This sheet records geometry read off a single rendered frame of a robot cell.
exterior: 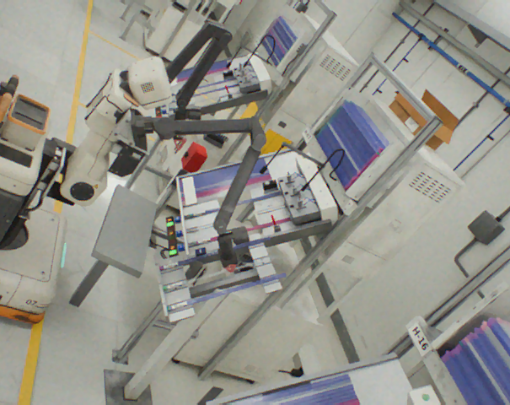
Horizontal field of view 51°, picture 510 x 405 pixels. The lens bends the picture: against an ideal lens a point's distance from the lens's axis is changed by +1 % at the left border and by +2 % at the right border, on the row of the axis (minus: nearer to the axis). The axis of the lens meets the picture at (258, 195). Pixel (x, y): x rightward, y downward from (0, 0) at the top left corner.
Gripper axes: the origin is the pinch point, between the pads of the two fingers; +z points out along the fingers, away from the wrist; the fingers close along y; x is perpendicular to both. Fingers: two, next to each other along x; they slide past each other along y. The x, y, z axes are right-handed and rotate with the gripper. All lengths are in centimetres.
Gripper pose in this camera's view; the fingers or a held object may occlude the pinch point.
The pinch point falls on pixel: (230, 269)
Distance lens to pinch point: 229.0
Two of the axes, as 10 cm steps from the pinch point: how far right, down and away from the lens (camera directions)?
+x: -9.5, 2.6, -1.5
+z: 1.0, 7.4, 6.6
